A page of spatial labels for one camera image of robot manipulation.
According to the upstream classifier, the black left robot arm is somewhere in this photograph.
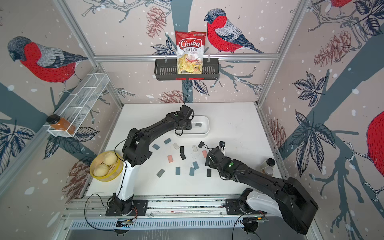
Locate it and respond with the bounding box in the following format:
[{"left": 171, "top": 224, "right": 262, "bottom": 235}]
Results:
[{"left": 106, "top": 105, "right": 195, "bottom": 217}]

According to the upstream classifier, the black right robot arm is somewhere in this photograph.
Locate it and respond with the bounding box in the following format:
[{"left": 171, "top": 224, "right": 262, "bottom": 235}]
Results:
[{"left": 206, "top": 147, "right": 319, "bottom": 235}]

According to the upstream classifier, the white storage box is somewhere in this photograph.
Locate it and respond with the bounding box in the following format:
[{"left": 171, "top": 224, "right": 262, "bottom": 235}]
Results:
[{"left": 181, "top": 115, "right": 210, "bottom": 138}]

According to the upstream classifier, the bottle with brown liquid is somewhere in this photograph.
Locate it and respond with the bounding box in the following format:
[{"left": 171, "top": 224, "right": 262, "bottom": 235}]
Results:
[{"left": 262, "top": 166, "right": 274, "bottom": 176}]

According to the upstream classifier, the bottle with black cap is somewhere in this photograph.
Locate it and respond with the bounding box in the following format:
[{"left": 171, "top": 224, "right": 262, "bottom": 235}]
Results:
[{"left": 261, "top": 158, "right": 276, "bottom": 170}]

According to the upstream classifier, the right circuit board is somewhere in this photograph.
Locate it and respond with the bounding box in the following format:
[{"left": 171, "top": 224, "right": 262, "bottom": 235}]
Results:
[{"left": 243, "top": 217, "right": 268, "bottom": 225}]

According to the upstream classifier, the circuit board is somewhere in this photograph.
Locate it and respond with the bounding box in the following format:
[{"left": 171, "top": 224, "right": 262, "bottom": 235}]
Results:
[
  {"left": 243, "top": 217, "right": 268, "bottom": 225},
  {"left": 116, "top": 220, "right": 135, "bottom": 228}
]

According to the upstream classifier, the Chuba cassava chips bag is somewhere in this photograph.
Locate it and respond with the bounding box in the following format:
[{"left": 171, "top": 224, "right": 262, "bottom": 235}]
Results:
[{"left": 175, "top": 31, "right": 207, "bottom": 75}]

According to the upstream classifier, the upper steamed bun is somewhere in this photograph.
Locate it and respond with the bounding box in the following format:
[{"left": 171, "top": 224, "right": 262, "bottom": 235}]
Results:
[{"left": 103, "top": 152, "right": 118, "bottom": 166}]

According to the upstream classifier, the steamed bun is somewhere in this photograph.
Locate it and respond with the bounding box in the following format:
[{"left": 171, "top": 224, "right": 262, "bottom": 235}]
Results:
[
  {"left": 93, "top": 164, "right": 110, "bottom": 178},
  {"left": 103, "top": 152, "right": 118, "bottom": 166}
]

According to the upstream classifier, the lower steamed bun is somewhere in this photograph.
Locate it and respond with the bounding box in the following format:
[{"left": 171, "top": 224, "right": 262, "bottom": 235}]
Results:
[{"left": 93, "top": 164, "right": 110, "bottom": 178}]

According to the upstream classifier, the left circuit board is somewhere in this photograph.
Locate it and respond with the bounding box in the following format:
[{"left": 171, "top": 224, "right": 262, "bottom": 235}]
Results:
[{"left": 116, "top": 220, "right": 135, "bottom": 228}]

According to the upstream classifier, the orange spice jar black lid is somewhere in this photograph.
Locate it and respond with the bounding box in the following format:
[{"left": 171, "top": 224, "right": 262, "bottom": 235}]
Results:
[{"left": 47, "top": 114, "right": 76, "bottom": 135}]

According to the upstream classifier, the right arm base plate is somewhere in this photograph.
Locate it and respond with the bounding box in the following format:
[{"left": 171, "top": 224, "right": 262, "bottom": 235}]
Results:
[{"left": 223, "top": 199, "right": 266, "bottom": 216}]

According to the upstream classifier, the black wire wall basket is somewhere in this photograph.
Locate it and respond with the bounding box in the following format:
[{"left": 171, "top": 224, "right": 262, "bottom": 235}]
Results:
[{"left": 155, "top": 58, "right": 220, "bottom": 81}]

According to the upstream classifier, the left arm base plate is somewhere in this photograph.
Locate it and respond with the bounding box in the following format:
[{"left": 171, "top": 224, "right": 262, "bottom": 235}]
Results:
[{"left": 106, "top": 199, "right": 148, "bottom": 217}]

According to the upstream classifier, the clear acrylic wall shelf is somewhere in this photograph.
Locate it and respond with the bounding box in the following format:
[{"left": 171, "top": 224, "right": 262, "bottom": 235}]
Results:
[{"left": 48, "top": 73, "right": 110, "bottom": 138}]

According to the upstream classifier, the left black power cable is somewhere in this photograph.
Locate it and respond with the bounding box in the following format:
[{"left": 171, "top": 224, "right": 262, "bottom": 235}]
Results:
[{"left": 83, "top": 193, "right": 119, "bottom": 232}]

